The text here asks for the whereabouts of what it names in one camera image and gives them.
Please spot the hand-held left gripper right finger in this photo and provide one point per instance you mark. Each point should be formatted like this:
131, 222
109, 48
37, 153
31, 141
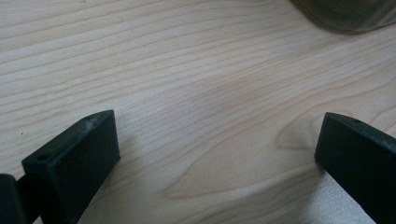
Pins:
361, 161

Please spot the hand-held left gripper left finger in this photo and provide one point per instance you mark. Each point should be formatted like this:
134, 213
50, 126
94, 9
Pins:
77, 161

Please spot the clear grey storage box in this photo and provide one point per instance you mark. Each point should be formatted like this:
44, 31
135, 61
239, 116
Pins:
348, 12

